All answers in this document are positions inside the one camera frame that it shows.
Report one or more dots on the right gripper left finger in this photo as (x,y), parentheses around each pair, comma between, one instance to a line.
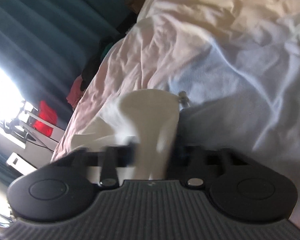
(112,158)

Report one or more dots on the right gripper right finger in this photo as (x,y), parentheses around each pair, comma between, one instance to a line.
(186,166)

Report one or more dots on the cream white zip jacket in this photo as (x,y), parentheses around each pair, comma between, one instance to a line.
(148,118)

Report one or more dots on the pink clothes pile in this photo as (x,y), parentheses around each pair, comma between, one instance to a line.
(75,93)

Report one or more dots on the red garment on stand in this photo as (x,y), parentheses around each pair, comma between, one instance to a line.
(49,115)

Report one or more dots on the garment steamer stand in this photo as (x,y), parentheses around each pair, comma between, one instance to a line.
(21,126)

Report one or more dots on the pastel bed sheet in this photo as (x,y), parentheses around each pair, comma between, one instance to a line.
(238,61)

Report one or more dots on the window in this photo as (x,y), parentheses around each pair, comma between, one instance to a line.
(11,100)

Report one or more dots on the dark teal right curtain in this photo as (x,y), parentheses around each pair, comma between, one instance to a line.
(45,44)

